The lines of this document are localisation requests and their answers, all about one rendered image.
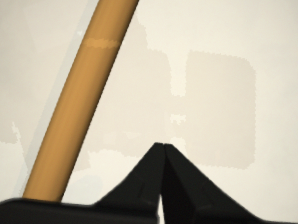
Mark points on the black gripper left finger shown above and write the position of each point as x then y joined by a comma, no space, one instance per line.
134,200

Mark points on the tan wooden pole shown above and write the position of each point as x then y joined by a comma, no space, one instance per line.
78,100

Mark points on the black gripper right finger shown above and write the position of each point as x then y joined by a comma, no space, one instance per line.
190,197

